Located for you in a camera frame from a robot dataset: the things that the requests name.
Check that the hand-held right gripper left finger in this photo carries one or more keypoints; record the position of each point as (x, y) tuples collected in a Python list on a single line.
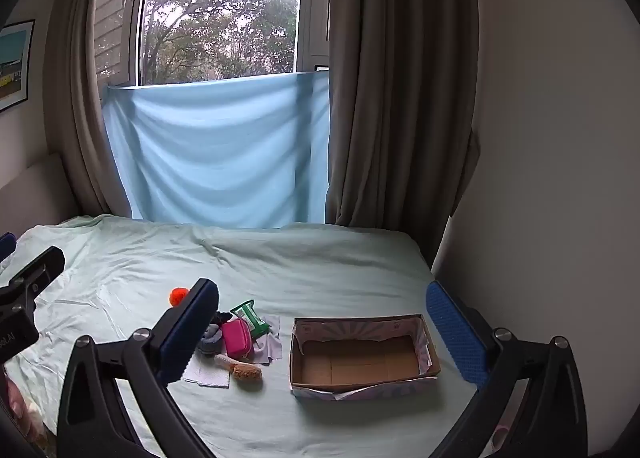
[(185, 333)]

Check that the magenta pink box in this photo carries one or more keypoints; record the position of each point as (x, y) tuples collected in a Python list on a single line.
[(236, 338)]

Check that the framed wall picture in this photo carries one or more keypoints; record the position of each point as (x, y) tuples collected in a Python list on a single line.
[(15, 63)]

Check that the brown curtain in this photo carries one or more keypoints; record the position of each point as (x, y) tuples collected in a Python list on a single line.
[(400, 88), (75, 113)]

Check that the white paper towel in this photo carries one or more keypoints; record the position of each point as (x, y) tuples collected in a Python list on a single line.
[(212, 375)]

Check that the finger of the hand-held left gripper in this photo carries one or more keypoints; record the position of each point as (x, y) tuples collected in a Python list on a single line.
[(5, 242), (42, 263)]

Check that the brown plush toy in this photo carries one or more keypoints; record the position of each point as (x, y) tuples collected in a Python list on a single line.
[(245, 370)]

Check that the light purple cloth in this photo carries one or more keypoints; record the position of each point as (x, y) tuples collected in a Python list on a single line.
[(270, 345)]

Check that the light blue hanging cloth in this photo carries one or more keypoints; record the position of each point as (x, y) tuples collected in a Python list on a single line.
[(215, 153)]

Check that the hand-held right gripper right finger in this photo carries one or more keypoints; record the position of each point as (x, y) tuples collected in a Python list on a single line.
[(455, 338)]

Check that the window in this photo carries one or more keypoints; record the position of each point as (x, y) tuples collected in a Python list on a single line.
[(215, 13)]

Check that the person's left hand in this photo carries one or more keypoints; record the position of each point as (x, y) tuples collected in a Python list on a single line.
[(22, 410)]

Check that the orange knitted pumpkin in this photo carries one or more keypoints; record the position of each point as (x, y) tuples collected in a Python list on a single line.
[(177, 296)]

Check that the cardboard box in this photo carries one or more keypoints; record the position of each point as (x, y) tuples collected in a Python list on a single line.
[(360, 363)]

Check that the black sock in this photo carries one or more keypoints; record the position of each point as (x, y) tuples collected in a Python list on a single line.
[(220, 319)]

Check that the white headboard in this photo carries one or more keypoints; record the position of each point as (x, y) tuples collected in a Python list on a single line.
[(40, 188)]

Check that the green wipes packet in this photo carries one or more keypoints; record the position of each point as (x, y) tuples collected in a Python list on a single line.
[(248, 316)]

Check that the grey sock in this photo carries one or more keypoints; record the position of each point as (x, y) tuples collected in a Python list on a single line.
[(210, 340)]

